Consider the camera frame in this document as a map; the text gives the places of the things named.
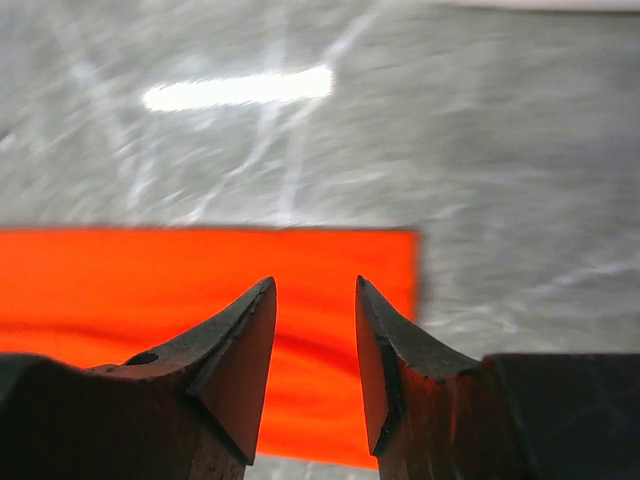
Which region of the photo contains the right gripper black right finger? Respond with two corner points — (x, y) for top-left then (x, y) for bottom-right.
(355, 278), (639, 479)

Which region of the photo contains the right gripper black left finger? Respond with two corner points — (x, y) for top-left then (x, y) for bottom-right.
(1, 277), (277, 479)

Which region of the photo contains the orange t-shirt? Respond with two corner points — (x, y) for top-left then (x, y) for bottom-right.
(1, 227), (421, 469)

